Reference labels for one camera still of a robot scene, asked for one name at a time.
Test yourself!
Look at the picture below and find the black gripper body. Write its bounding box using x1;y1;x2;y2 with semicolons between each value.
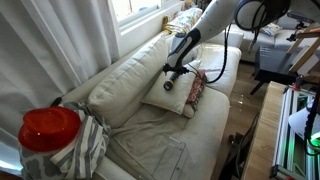
162;64;190;76

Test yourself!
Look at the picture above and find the black and yellow torch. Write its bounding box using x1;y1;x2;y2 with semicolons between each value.
162;73;181;91

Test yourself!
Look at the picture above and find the cream throw pillow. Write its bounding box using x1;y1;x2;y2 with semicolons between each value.
141;58;202;115

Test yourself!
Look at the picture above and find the multicolour patterned throw pillow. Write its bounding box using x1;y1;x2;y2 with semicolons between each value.
259;22;283;37

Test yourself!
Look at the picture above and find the red patterned fringed cloth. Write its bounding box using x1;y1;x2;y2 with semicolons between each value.
185;68;208;112

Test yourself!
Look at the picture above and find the large cream back cushion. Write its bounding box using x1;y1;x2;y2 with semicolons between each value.
87;34;170;129

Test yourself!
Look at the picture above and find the floral patterned blanket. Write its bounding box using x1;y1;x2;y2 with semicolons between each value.
162;7;204;36

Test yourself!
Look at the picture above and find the cream fabric sofa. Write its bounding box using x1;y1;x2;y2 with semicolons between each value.
61;23;245;180

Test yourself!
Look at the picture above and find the clear plastic box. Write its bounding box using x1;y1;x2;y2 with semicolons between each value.
133;134;188;180

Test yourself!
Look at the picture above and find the dark coffee table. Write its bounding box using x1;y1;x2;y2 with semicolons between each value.
249;44;320;96

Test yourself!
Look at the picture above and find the light grey sofa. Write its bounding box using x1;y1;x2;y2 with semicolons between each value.
229;0;320;63

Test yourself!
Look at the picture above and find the grey white striped cloth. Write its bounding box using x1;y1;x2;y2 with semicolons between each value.
19;101;113;180

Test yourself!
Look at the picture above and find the red and black clamp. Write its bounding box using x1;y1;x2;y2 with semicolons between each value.
293;74;306;92

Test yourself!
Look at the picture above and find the white curtain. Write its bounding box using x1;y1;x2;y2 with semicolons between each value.
0;0;121;176

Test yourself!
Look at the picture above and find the white cap with black logo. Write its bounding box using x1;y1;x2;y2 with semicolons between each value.
288;105;316;141

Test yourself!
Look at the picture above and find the green glowing light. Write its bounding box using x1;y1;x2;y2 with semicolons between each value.
305;133;320;153

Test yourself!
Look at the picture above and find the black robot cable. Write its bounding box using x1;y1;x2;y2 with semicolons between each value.
186;23;233;85

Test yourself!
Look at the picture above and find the white window frame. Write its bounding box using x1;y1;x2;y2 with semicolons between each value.
107;0;186;58

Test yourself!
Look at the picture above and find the black cables and stand base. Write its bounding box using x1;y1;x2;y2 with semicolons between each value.
218;111;261;180

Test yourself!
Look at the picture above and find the black handle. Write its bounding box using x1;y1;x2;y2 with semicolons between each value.
49;96;64;108

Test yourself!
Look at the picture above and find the wooden frame stand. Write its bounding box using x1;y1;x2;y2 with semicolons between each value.
286;19;320;74

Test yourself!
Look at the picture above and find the black camera on stand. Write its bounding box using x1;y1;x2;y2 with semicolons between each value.
285;9;318;43

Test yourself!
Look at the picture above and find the aluminium rail frame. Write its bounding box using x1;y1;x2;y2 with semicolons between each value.
269;84;320;180

